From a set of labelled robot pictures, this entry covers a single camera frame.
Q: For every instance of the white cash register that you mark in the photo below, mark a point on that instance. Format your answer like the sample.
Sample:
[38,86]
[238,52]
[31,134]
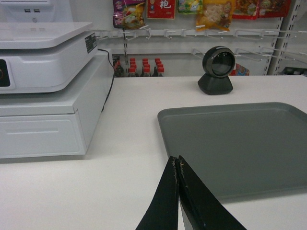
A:
[42,47]

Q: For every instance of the yellow hanging snack bag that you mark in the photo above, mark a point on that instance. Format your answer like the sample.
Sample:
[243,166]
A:
[215,14]

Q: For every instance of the purple hanging snack bag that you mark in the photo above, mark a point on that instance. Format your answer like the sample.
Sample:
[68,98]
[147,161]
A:
[128,14]

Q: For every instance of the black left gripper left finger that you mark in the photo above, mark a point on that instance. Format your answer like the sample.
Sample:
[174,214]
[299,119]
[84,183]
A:
[162,213]

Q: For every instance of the white cash drawer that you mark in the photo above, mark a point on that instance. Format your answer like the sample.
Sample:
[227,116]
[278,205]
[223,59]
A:
[56,123]

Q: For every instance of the red capped sauce bottle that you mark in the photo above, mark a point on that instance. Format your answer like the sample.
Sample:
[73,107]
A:
[132,70]
[158,65]
[146,70]

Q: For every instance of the red hanging snack packet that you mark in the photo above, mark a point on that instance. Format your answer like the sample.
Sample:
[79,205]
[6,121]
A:
[161,9]

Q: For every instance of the black round barcode scanner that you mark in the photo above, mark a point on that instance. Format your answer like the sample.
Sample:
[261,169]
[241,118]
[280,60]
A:
[218,62]

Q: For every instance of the grey rectangular serving tray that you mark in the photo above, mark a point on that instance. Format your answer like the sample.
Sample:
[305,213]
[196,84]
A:
[241,151]

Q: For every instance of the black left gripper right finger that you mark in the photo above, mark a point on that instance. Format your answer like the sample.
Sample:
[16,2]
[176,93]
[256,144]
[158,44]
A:
[201,207]

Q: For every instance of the red hanging snack bag right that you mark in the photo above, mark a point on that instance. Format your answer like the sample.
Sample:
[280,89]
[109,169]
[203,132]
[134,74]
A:
[246,9]

